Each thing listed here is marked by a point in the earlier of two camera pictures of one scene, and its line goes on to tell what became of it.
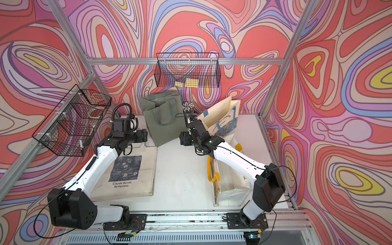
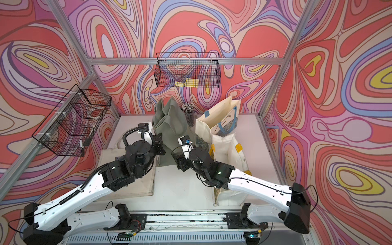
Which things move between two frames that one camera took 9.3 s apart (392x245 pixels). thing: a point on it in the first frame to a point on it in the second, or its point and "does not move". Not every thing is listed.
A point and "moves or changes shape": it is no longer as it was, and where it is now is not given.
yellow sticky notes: x=191 y=82 does not move
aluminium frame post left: x=83 y=53 does not move
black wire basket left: x=70 y=127 does not move
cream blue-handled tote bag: x=222 y=119 does not move
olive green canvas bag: x=165 y=117 moves or changes shape
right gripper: x=184 y=138 to x=181 y=162
